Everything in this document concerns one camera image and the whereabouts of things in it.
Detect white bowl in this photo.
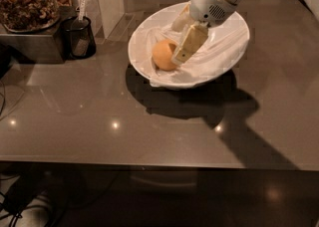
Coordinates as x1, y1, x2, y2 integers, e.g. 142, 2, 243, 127
127, 1, 251, 91

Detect white utensil in cup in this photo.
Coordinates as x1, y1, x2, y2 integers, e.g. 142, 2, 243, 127
71, 0, 89, 56

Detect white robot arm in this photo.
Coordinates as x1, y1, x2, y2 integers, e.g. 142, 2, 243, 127
171, 0, 241, 65

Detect orange fruit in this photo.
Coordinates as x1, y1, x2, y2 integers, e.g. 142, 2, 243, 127
152, 39, 176, 71

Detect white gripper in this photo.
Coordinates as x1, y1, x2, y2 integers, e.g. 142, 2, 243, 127
171, 0, 236, 65

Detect dark metal box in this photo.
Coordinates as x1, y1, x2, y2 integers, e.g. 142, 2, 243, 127
0, 7, 77, 64

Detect black cables on floor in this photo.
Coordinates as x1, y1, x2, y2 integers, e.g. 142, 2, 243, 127
0, 170, 61, 227

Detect black mesh cup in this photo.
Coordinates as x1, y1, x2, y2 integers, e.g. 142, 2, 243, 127
61, 16, 96, 59

